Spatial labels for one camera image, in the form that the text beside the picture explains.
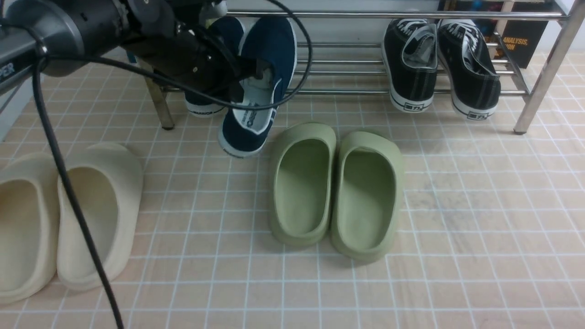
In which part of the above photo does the green slipper right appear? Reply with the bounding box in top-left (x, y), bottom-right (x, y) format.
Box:
top-left (331, 131), bottom-right (405, 263)

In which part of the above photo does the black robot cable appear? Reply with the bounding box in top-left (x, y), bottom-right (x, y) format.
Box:
top-left (0, 0), bottom-right (313, 329)

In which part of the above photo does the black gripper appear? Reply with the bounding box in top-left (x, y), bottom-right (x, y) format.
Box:
top-left (121, 0), bottom-right (273, 103)

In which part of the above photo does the green slipper left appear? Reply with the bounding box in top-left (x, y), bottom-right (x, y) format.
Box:
top-left (269, 122), bottom-right (337, 248)

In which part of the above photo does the black sneaker right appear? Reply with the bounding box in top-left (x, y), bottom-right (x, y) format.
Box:
top-left (437, 19), bottom-right (501, 121)

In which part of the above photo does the black sneaker left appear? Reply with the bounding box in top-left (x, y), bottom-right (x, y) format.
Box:
top-left (381, 18), bottom-right (438, 114)

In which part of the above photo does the stainless steel shoe rack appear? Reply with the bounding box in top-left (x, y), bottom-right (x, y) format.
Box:
top-left (144, 0), bottom-right (584, 135)

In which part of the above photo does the navy canvas shoe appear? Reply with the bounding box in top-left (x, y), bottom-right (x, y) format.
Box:
top-left (218, 16), bottom-right (297, 158)
top-left (184, 16), bottom-right (245, 118)

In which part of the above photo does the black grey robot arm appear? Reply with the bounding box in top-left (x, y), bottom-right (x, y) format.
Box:
top-left (0, 0), bottom-right (269, 101)

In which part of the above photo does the black book orange text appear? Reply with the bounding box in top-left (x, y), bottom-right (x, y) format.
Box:
top-left (437, 0), bottom-right (553, 69)

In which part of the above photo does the cream slipper far left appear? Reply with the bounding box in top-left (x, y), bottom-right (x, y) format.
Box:
top-left (0, 152), bottom-right (60, 304)

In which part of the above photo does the black sneaker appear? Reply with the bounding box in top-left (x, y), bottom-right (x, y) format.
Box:
top-left (437, 19), bottom-right (501, 121)
top-left (381, 18), bottom-right (438, 114)

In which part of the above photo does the cream slipper right one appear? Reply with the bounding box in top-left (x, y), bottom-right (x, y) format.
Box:
top-left (57, 143), bottom-right (144, 291)

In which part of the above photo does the green slipper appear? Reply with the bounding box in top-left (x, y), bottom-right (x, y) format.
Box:
top-left (269, 122), bottom-right (337, 248)
top-left (331, 131), bottom-right (405, 263)

